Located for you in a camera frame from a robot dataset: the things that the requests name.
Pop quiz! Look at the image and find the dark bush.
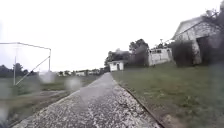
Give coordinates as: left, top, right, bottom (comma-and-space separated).
171, 39, 195, 67

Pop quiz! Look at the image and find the grass lawn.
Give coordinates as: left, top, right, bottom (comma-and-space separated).
110, 61, 224, 128
0, 73, 103, 128

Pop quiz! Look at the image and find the large grey gabled building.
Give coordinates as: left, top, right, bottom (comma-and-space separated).
170, 14, 224, 66

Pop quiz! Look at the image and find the group of dark trees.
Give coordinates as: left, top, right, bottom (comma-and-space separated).
103, 38, 151, 69

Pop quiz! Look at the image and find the metal pole frame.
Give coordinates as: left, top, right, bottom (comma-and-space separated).
0, 41, 53, 87

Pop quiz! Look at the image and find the row of distant trees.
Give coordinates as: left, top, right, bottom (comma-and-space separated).
0, 62, 38, 79

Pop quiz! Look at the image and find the small white building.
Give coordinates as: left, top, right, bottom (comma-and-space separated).
107, 59, 125, 73

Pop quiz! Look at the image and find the wet grey asphalt path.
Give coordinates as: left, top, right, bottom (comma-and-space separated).
11, 72, 164, 128

